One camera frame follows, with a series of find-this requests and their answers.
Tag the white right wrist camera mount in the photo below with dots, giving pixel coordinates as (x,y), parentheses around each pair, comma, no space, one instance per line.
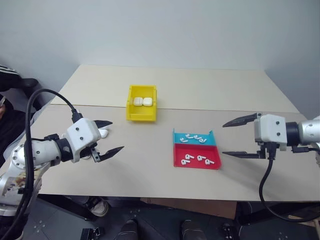
(268,130)

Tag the black chair armrest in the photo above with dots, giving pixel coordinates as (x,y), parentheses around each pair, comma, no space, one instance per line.
(28,82)

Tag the yellow plastic bin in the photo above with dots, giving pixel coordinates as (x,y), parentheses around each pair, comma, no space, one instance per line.
(141,113)

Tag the dark rounded shape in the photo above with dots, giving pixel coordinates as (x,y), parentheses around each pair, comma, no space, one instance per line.
(128,231)
(190,230)

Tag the blue tray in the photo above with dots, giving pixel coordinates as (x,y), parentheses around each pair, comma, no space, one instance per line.
(177,137)

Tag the black table frame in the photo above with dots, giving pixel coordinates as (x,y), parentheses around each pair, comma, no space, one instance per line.
(65,206)

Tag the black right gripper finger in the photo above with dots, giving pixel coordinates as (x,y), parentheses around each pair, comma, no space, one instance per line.
(243,154)
(243,120)

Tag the red tray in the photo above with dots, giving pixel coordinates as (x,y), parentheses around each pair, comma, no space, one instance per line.
(195,166)

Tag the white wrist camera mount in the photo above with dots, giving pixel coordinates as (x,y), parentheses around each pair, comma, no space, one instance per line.
(268,130)
(83,131)

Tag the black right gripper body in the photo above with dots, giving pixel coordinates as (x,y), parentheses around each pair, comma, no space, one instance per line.
(268,150)

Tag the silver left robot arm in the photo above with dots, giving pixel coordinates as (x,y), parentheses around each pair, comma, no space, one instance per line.
(37,152)

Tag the white earbud case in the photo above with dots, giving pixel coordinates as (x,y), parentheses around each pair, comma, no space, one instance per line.
(138,101)
(147,101)
(104,133)

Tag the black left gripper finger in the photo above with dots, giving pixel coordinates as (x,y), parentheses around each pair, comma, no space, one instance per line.
(110,153)
(103,123)

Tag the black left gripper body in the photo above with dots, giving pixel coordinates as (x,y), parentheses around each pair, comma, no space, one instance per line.
(88,152)

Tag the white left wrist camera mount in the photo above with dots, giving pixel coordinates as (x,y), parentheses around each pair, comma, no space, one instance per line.
(83,131)

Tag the person in black clothing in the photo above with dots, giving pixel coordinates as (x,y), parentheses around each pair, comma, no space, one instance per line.
(12,130)

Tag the white sneaker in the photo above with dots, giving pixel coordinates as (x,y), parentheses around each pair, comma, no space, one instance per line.
(100,207)

